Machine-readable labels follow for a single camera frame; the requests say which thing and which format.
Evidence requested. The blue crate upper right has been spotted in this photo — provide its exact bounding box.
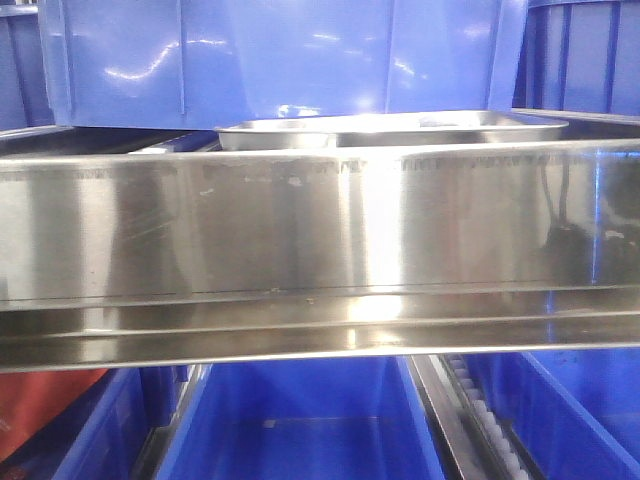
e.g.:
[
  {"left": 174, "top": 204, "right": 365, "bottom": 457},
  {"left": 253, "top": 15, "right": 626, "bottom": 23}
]
[{"left": 513, "top": 1, "right": 639, "bottom": 116}]

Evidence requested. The blue bin lower middle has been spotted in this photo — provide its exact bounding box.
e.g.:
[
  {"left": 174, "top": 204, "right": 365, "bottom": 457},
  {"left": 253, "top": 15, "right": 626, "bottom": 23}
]
[{"left": 154, "top": 357, "right": 444, "bottom": 479}]

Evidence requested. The blue bin lower right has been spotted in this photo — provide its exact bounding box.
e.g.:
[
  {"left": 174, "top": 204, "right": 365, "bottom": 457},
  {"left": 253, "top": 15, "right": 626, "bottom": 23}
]
[{"left": 465, "top": 348, "right": 639, "bottom": 479}]

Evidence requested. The blue crate upper left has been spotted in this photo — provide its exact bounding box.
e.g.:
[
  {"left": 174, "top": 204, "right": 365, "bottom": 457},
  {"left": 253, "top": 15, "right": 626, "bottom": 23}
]
[{"left": 1, "top": 1, "right": 54, "bottom": 130}]

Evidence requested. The white roller conveyor track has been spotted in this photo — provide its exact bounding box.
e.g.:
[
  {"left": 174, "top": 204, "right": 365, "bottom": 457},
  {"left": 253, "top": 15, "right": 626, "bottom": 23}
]
[{"left": 438, "top": 354, "right": 536, "bottom": 479}]

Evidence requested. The silver metal tray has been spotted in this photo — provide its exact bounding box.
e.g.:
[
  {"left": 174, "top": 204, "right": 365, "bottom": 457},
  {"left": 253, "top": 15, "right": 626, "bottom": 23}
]
[{"left": 216, "top": 110, "right": 569, "bottom": 151}]

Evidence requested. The stainless steel shelf front rail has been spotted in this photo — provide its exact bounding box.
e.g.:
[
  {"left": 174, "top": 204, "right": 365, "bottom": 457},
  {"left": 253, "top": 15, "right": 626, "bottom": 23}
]
[{"left": 1, "top": 139, "right": 639, "bottom": 372}]

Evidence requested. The large blue crate upper middle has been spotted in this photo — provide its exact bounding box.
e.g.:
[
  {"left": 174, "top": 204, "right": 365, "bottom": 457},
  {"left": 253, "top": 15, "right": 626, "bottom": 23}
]
[{"left": 38, "top": 1, "right": 528, "bottom": 130}]

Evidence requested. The red bin lower left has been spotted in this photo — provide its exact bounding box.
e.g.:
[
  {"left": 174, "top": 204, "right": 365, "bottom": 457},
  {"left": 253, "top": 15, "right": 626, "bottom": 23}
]
[{"left": 1, "top": 369, "right": 107, "bottom": 461}]

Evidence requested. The blue bin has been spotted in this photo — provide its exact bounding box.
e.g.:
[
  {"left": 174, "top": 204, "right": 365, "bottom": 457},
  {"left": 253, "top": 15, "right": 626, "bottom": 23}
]
[
  {"left": 154, "top": 357, "right": 444, "bottom": 479},
  {"left": 465, "top": 348, "right": 639, "bottom": 479},
  {"left": 53, "top": 365, "right": 191, "bottom": 479}
]

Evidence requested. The blue bin lower left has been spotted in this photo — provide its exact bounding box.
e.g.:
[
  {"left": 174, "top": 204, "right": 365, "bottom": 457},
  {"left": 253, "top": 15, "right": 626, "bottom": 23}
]
[{"left": 53, "top": 365, "right": 191, "bottom": 479}]

